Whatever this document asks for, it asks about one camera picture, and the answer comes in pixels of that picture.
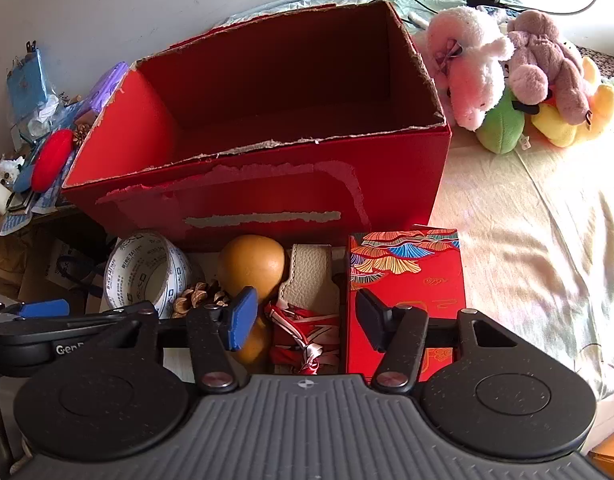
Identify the orange-brown gourd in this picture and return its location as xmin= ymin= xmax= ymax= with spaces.
xmin=217 ymin=234 xmax=288 ymax=366

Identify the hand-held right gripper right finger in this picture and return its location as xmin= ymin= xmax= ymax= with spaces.
xmin=356 ymin=288 xmax=520 ymax=395

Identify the red cardboard box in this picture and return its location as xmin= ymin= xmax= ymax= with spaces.
xmin=61 ymin=0 xmax=453 ymax=253

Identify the red round cushion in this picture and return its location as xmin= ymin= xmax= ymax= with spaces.
xmin=31 ymin=129 xmax=76 ymax=192

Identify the red patterned scarf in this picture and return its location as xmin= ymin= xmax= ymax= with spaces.
xmin=264 ymin=300 xmax=344 ymax=376

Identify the yellow plush toy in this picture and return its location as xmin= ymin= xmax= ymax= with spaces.
xmin=531 ymin=57 xmax=614 ymax=149

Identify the blue clipped pouch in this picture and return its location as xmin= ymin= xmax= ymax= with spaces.
xmin=7 ymin=41 xmax=51 ymax=122

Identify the red printed gift box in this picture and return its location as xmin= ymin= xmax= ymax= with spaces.
xmin=346 ymin=228 xmax=468 ymax=383

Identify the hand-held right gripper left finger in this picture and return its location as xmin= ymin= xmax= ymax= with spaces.
xmin=90 ymin=286 xmax=259 ymax=395

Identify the pale bed sheet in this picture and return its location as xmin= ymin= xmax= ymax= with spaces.
xmin=222 ymin=0 xmax=614 ymax=403

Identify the beige leather pouch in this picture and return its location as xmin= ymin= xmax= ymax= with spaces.
xmin=278 ymin=243 xmax=341 ymax=322

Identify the printed white tape roll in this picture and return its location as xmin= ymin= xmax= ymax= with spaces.
xmin=104 ymin=230 xmax=194 ymax=320

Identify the purple plush toy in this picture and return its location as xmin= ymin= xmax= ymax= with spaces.
xmin=506 ymin=10 xmax=595 ymax=126

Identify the pink plush rabbit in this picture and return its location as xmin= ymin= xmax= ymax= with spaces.
xmin=424 ymin=6 xmax=515 ymax=132

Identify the small white plush toy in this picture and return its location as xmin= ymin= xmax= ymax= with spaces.
xmin=0 ymin=156 xmax=26 ymax=184

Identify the green plush toy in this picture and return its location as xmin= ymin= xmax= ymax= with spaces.
xmin=476 ymin=87 xmax=534 ymax=155

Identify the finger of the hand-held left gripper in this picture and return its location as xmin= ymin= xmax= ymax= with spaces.
xmin=14 ymin=300 xmax=157 ymax=320

